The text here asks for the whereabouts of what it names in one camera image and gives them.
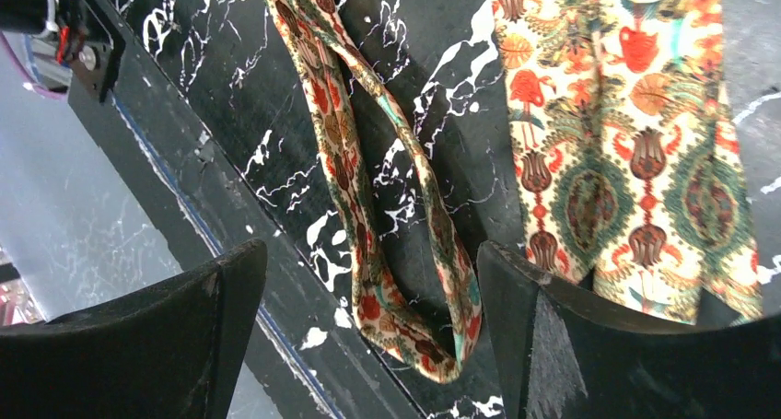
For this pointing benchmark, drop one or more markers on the cream flamingo paisley tie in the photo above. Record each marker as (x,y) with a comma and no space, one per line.
(626,157)

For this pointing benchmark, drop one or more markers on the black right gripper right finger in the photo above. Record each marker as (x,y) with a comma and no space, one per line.
(563,352)

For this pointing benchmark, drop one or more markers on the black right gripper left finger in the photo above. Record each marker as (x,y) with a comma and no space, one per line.
(173,349)

